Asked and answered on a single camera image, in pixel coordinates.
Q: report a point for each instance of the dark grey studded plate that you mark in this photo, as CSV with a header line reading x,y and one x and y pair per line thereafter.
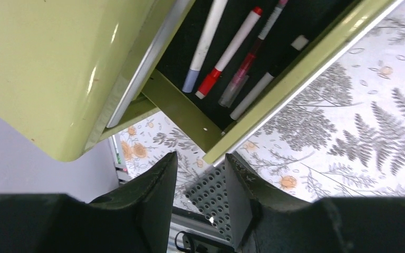
x,y
209,195

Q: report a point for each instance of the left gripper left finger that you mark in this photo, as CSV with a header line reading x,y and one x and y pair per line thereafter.
x,y
135,217

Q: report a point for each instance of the blue white marker pen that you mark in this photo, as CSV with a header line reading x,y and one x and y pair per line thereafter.
x,y
212,21

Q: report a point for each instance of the black pen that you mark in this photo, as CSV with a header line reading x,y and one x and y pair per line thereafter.
x,y
289,54

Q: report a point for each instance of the red marker pen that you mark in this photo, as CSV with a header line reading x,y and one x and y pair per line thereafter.
x,y
211,78

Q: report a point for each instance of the yellow-green drawer cabinet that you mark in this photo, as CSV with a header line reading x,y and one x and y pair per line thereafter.
x,y
73,73

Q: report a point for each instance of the clear red gel pen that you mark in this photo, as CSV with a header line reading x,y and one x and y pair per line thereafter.
x,y
240,77

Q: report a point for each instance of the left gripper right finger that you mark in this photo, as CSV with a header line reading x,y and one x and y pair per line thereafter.
x,y
264,218

